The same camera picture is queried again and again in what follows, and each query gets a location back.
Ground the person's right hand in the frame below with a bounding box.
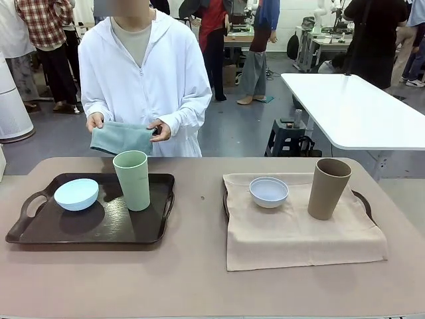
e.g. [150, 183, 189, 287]
[86, 112, 106, 134]

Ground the person's left hand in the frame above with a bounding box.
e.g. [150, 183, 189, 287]
[146, 118, 173, 143]

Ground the teal cloth mat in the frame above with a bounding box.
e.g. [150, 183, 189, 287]
[90, 120, 156, 157]

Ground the tall pale green cup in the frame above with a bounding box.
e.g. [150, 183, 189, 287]
[112, 150, 149, 212]

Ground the light blue bowl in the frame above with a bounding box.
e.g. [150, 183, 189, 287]
[53, 178, 100, 212]

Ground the pale white-blue bowl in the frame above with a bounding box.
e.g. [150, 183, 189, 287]
[249, 176, 289, 209]

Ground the beige cloth mat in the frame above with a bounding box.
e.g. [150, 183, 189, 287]
[222, 172, 388, 272]

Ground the tall tan cup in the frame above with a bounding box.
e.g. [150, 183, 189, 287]
[307, 158, 353, 221]

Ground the person's left forearm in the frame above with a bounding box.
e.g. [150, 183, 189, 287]
[158, 94, 213, 130]

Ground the person's right forearm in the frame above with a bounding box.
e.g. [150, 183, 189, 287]
[80, 78, 114, 121]

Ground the person's white jacket torso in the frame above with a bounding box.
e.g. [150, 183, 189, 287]
[78, 6, 213, 158]

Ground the white air purifier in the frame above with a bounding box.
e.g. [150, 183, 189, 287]
[0, 49, 37, 141]

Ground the cardboard box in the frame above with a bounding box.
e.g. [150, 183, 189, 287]
[223, 64, 238, 88]

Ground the bystander in plaid shirt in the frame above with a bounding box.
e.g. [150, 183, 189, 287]
[16, 0, 81, 114]

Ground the bystander in red top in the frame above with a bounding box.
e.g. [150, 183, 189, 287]
[195, 0, 230, 102]

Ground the bystander in grey trousers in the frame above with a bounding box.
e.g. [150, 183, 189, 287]
[236, 0, 280, 106]

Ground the bystander in white coat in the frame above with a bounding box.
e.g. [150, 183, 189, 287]
[0, 0, 38, 104]

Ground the dark grey plastic stool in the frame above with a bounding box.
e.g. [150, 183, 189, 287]
[264, 118, 307, 157]

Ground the black backpack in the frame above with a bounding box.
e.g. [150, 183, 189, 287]
[286, 31, 300, 61]

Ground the seated person with black hair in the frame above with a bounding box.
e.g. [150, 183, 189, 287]
[317, 52, 350, 74]

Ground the white table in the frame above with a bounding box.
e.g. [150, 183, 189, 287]
[280, 72, 425, 182]

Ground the bystander in black clothes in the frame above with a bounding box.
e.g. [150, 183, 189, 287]
[343, 0, 409, 90]

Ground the bystander in light blue shirt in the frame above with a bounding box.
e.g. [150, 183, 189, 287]
[400, 0, 425, 88]

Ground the dark brown tray with handles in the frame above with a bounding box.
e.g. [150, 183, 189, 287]
[222, 189, 379, 227]
[5, 172, 176, 246]

